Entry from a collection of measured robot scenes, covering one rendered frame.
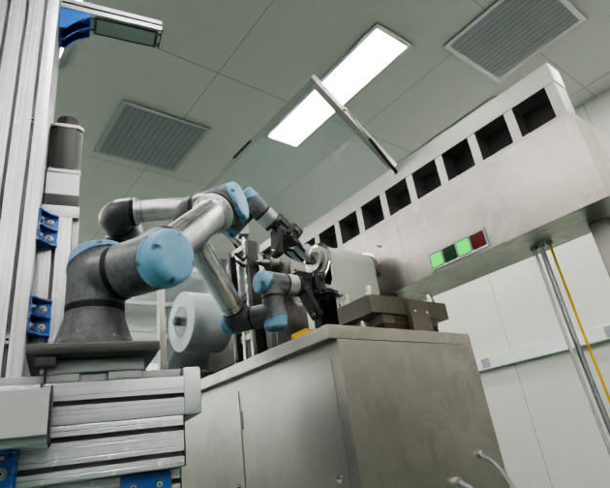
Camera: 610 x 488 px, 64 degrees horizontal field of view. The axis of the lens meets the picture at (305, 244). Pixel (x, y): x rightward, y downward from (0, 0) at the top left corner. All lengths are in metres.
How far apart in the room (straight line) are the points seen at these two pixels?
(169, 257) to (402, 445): 0.82
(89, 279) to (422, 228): 1.29
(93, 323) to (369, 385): 0.74
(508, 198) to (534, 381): 2.69
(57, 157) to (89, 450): 0.83
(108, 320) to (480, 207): 1.28
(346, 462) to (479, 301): 3.34
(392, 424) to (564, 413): 2.89
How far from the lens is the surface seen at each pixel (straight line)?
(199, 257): 1.47
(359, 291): 1.85
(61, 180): 1.47
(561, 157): 1.72
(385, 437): 1.39
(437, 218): 1.91
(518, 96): 1.88
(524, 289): 4.34
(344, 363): 1.34
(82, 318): 1.04
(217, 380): 1.82
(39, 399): 0.87
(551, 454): 4.31
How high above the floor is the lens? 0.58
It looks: 24 degrees up
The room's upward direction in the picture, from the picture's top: 8 degrees counter-clockwise
